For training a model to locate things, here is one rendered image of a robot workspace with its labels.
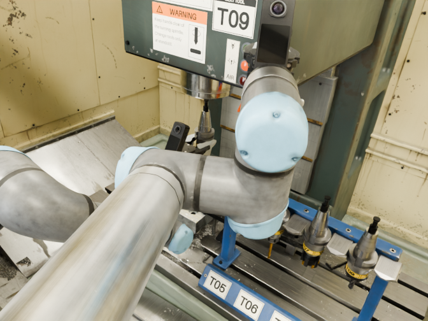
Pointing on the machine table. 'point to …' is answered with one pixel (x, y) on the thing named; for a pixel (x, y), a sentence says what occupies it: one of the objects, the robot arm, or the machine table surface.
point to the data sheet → (193, 3)
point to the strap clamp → (215, 225)
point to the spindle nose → (203, 86)
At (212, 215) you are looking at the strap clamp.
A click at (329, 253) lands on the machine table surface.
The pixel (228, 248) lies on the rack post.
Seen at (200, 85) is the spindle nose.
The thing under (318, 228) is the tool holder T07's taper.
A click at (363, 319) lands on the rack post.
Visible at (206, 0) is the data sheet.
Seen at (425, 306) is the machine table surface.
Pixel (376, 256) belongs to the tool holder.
